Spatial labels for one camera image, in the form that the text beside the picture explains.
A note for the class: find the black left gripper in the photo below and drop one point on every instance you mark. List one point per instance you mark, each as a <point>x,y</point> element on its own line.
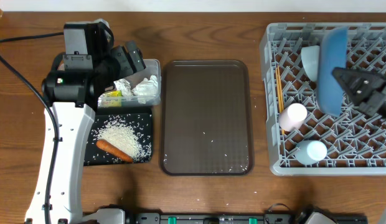
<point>126,69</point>

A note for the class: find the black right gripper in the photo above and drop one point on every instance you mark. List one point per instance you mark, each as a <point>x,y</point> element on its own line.
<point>373,107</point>

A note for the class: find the white napkin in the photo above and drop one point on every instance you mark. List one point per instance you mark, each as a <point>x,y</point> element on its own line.
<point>146,90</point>

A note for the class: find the dark blue plate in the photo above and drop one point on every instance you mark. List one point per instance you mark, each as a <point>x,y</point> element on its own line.
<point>333,54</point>

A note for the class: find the pile of white rice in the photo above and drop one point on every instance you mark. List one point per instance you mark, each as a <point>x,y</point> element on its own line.
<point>121,137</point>

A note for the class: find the pink cup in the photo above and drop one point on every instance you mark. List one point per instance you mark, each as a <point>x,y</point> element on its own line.
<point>292,117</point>

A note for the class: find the wooden chopstick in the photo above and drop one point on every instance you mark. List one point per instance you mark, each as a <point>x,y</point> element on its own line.
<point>278,90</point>

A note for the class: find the light blue cup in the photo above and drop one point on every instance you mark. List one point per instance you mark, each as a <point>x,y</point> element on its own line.
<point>310,152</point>

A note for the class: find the orange carrot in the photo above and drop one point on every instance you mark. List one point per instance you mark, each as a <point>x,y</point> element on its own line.
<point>109,148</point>

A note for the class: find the foil snack wrapper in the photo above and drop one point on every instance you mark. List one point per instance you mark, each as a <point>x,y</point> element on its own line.
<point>110,99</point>

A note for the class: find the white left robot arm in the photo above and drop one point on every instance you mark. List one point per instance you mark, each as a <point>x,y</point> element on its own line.
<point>57,197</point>

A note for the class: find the black waste tray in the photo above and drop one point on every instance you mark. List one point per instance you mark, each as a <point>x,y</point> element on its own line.
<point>118,155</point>

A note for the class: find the grey dishwasher rack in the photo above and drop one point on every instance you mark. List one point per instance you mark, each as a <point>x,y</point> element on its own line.
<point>356,143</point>

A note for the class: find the clear plastic bin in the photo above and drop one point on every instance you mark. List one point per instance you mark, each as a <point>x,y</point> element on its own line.
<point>84,87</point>

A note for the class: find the brown plastic tray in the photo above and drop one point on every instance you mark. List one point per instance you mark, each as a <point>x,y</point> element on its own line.
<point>206,124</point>

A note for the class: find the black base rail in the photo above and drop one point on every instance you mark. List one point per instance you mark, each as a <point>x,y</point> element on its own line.
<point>308,215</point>

